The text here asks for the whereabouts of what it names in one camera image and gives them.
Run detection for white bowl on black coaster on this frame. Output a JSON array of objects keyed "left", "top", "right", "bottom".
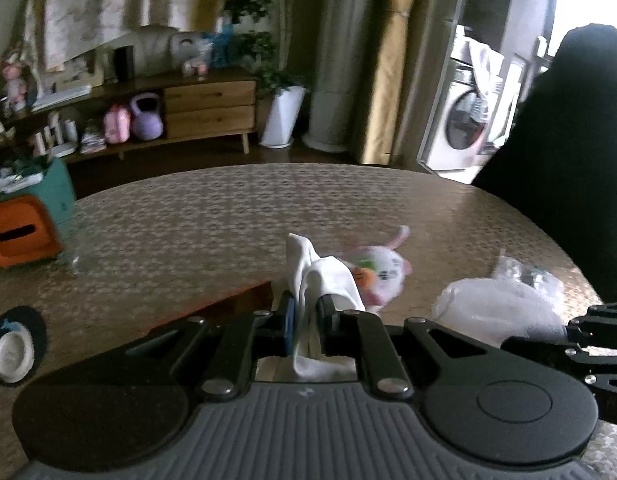
[{"left": 0, "top": 305, "right": 50, "bottom": 387}]

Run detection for pink toy bag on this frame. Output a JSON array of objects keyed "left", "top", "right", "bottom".
[{"left": 103, "top": 105, "right": 133, "bottom": 145}]

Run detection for white small bowl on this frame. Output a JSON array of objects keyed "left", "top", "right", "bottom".
[{"left": 0, "top": 332, "right": 35, "bottom": 382}]

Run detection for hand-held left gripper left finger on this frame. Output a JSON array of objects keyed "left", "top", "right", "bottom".
[{"left": 88, "top": 292, "right": 296, "bottom": 402}]

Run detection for white floral curtain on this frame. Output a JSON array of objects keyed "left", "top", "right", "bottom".
[{"left": 22, "top": 0, "right": 252, "bottom": 72}]

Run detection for blue bottles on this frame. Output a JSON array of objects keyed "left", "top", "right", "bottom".
[{"left": 202, "top": 24, "right": 235, "bottom": 69}]

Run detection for yellow curtain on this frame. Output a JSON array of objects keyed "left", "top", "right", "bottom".
[{"left": 362, "top": 0, "right": 441, "bottom": 167}]

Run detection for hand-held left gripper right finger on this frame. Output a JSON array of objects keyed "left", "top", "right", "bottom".
[{"left": 315, "top": 295, "right": 499, "bottom": 399}]

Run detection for white mesh cloth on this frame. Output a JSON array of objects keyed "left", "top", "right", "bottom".
[{"left": 432, "top": 276, "right": 565, "bottom": 347}]

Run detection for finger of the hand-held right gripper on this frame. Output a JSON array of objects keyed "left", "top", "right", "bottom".
[
  {"left": 501, "top": 335, "right": 617, "bottom": 426},
  {"left": 565, "top": 302, "right": 617, "bottom": 350}
]

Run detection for black speaker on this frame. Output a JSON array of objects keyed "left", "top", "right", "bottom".
[{"left": 113, "top": 45, "right": 136, "bottom": 82}]

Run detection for orange tissue box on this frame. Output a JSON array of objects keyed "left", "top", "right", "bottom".
[{"left": 0, "top": 195, "right": 65, "bottom": 269}]

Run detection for wooden media cabinet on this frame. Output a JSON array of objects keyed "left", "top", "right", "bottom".
[{"left": 0, "top": 76, "right": 259, "bottom": 163}]

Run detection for white plant pot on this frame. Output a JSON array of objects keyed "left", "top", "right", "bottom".
[{"left": 260, "top": 85, "right": 308, "bottom": 149}]

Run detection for white washing machine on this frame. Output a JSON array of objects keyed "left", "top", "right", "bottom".
[{"left": 427, "top": 35, "right": 506, "bottom": 172}]

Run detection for pink doll figure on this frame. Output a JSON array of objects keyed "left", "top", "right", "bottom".
[{"left": 0, "top": 54, "right": 30, "bottom": 112}]

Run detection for green indoor plant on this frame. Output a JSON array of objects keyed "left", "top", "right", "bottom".
[{"left": 222, "top": 0, "right": 311, "bottom": 97}]

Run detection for purple kettlebell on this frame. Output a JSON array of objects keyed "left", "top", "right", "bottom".
[{"left": 129, "top": 92, "right": 164, "bottom": 142}]

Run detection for white photo frame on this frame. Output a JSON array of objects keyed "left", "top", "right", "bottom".
[{"left": 55, "top": 51, "right": 105, "bottom": 89}]

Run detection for teal storage box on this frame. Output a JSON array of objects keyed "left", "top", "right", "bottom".
[{"left": 0, "top": 156, "right": 77, "bottom": 242}]

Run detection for clear plastic bag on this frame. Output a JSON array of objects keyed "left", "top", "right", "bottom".
[{"left": 489, "top": 255, "right": 565, "bottom": 302}]

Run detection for stack of folded cloths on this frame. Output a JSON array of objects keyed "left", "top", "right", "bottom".
[{"left": 80, "top": 120, "right": 108, "bottom": 154}]

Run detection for clear glass cup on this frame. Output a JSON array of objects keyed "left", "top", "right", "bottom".
[{"left": 58, "top": 244, "right": 95, "bottom": 274}]

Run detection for white sock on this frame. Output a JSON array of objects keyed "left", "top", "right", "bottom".
[{"left": 287, "top": 232, "right": 367, "bottom": 382}]

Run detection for grey standing air conditioner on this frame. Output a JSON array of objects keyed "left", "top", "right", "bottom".
[{"left": 302, "top": 0, "right": 370, "bottom": 154}]

